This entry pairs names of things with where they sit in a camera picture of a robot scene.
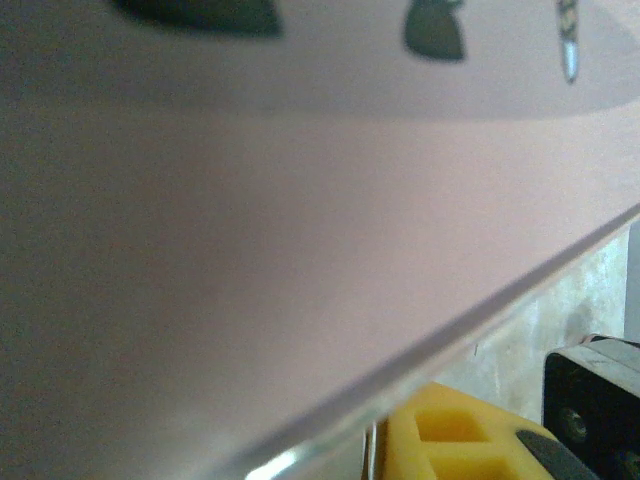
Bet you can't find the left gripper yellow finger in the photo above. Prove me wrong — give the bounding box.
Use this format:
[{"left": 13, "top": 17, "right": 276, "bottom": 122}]
[{"left": 377, "top": 383, "right": 601, "bottom": 480}]

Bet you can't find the pink tin box cartoon couple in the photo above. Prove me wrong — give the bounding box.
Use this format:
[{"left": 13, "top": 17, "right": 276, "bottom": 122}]
[{"left": 0, "top": 0, "right": 640, "bottom": 480}]

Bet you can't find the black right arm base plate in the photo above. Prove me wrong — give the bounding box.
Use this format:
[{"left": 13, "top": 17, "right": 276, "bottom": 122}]
[{"left": 543, "top": 335, "right": 640, "bottom": 480}]

